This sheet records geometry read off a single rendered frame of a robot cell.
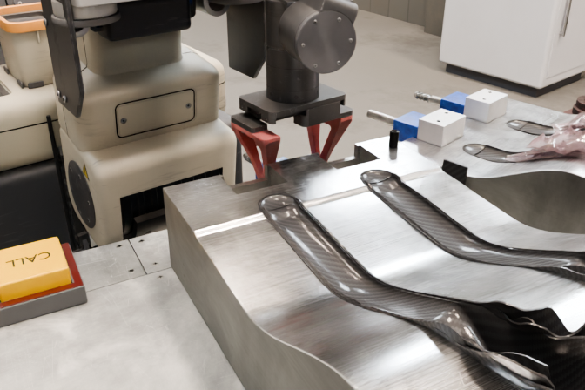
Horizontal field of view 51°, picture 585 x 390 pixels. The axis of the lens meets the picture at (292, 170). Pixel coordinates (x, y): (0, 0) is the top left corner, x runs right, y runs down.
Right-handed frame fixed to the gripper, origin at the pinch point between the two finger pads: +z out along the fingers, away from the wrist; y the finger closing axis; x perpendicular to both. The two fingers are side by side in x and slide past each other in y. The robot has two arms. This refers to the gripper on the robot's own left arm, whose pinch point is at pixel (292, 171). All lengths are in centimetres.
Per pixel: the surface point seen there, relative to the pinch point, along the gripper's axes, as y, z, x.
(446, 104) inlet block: 27.1, -1.9, 0.7
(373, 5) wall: 335, 72, 330
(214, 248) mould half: -18.3, -3.8, -13.8
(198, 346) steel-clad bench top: -20.5, 4.9, -14.1
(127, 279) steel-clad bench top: -21.4, 4.8, -1.7
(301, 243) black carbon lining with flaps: -11.7, -3.2, -16.7
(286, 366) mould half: -21.3, -3.4, -27.5
